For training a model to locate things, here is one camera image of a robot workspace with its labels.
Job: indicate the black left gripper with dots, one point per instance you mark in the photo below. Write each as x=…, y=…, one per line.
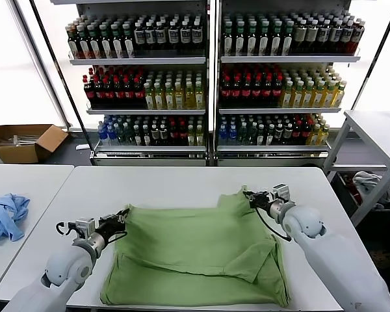
x=112, y=230

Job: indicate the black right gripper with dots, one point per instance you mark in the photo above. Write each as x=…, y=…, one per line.
x=262, y=201

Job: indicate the green t-shirt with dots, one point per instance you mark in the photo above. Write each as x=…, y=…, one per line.
x=198, y=243

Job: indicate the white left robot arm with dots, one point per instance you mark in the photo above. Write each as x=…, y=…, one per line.
x=68, y=263

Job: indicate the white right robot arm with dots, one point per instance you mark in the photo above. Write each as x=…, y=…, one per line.
x=328, y=253

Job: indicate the grey white clothes pile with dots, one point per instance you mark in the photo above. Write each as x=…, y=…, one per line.
x=364, y=180

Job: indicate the small white floor object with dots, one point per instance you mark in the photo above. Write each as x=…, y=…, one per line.
x=81, y=147

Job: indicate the black storage bin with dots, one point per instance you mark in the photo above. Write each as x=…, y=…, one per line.
x=344, y=198

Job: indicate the open cardboard box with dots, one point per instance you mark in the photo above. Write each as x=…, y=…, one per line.
x=47, y=141

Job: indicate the red cap cola bottle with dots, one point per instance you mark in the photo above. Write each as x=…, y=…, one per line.
x=128, y=93
x=226, y=92
x=99, y=93
x=278, y=92
x=246, y=92
x=257, y=92
x=119, y=93
x=267, y=92
x=109, y=93
x=236, y=92
x=89, y=93
x=138, y=93

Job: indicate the yellow juice bottle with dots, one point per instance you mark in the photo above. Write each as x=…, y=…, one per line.
x=319, y=97
x=189, y=98
x=149, y=98
x=330, y=97
x=287, y=97
x=200, y=98
x=298, y=97
x=179, y=98
x=159, y=98
x=169, y=98
x=309, y=97
x=340, y=97

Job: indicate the crumpled blue cloth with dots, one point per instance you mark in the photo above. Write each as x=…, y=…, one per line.
x=5, y=217

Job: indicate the white packing strips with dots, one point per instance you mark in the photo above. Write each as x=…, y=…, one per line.
x=19, y=141

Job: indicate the grey metal shelving unit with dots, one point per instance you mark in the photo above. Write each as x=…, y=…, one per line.
x=289, y=60
x=138, y=61

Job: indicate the thin black pole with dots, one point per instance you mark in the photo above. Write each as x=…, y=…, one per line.
x=374, y=55
x=61, y=78

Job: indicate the green cap tea bottle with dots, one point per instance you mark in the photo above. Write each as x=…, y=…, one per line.
x=84, y=48
x=252, y=43
x=96, y=48
x=117, y=48
x=240, y=43
x=128, y=47
x=263, y=43
x=275, y=43
x=287, y=43
x=73, y=48
x=228, y=43
x=106, y=48

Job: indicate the beige label drink bottle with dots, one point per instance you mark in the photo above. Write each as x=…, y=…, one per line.
x=300, y=38
x=311, y=37

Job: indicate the dark label drink bottle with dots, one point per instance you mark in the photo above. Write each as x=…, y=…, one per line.
x=323, y=36
x=346, y=35
x=162, y=38
x=150, y=38
x=185, y=37
x=196, y=37
x=173, y=37
x=335, y=35
x=139, y=38

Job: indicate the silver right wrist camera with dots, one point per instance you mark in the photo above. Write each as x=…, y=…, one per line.
x=281, y=191

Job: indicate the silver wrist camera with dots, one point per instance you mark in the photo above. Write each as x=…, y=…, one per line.
x=281, y=191
x=84, y=228

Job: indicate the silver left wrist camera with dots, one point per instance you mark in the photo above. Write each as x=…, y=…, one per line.
x=84, y=228

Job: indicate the white metal-frame side table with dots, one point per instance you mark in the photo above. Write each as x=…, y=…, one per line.
x=373, y=130

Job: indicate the grey window frame post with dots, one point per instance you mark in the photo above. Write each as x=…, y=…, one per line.
x=40, y=61

